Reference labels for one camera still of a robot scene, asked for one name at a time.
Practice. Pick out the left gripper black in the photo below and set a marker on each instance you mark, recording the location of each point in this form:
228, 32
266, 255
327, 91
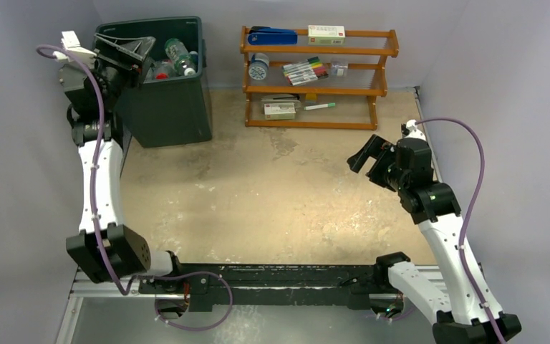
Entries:
137, 49

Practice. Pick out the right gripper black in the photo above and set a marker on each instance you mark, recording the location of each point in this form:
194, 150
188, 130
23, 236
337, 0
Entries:
381, 164

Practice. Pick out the green label bottle white cap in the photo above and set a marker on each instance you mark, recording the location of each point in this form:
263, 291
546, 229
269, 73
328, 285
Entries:
180, 57

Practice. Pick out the red label bottle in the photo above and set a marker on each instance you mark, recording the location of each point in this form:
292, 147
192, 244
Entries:
160, 70

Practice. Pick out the small clear bottle purple label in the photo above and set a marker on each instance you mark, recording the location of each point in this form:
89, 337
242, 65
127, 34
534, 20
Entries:
194, 59

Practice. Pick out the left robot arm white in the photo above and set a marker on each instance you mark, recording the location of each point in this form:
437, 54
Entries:
105, 248

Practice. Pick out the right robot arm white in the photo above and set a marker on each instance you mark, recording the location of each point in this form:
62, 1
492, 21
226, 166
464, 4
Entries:
467, 311

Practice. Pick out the dark green plastic bin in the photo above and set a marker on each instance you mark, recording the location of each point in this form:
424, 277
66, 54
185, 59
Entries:
172, 111

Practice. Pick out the green capped white marker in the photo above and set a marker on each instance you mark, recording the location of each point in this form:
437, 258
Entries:
319, 106

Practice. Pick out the small clear jar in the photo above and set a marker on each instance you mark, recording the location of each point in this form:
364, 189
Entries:
339, 68

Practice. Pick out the orange wooden shelf rack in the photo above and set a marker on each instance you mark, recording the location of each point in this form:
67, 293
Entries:
378, 86

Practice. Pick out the white red box lower shelf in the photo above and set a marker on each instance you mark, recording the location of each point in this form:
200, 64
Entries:
280, 111

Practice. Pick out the pack of coloured markers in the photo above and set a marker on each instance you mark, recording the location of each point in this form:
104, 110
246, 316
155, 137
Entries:
306, 71

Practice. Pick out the blue stapler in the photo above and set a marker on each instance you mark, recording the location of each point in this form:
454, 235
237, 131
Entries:
259, 35

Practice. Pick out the round tape roll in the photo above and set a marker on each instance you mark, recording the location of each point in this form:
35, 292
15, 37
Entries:
259, 66

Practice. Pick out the white green small box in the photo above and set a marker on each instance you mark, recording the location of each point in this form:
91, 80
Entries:
325, 35

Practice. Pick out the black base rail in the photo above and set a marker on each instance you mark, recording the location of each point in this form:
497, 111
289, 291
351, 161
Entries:
205, 285

